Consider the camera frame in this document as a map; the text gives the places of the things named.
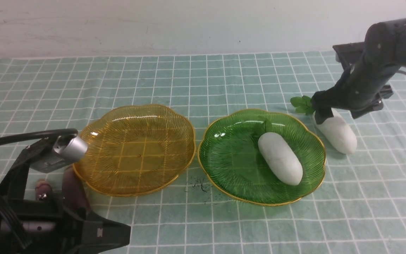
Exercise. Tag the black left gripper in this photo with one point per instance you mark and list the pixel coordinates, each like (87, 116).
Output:
(82, 231)

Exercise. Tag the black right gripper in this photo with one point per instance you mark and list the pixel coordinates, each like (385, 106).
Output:
(363, 83)

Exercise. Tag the white radish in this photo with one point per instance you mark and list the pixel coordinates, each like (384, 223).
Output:
(336, 130)
(278, 155)

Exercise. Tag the purple eggplant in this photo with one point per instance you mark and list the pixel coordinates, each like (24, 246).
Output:
(74, 195)
(43, 190)

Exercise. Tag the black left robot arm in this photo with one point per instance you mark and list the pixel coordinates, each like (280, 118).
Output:
(48, 227)

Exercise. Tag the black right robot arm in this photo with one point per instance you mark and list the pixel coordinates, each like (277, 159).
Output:
(391, 34)

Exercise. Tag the green plastic plate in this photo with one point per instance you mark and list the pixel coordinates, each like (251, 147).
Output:
(231, 159)

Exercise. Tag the amber plastic plate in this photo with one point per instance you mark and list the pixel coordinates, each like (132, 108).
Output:
(136, 150)

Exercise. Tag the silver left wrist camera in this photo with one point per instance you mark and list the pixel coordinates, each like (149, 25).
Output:
(58, 153)

